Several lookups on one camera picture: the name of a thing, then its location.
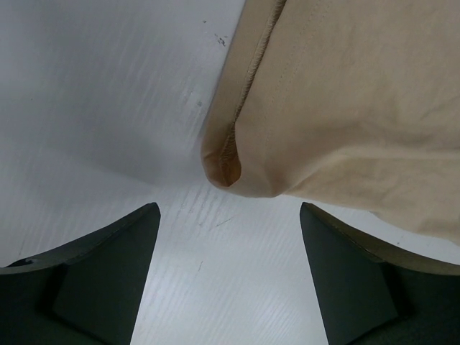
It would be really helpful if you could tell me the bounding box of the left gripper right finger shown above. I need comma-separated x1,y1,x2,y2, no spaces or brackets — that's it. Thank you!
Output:
300,203,459,344

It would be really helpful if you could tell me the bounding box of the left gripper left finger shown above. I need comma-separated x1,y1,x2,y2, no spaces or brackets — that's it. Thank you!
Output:
1,203,160,344

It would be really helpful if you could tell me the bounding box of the beige t shirt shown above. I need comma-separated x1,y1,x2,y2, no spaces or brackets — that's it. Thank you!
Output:
201,1,459,243

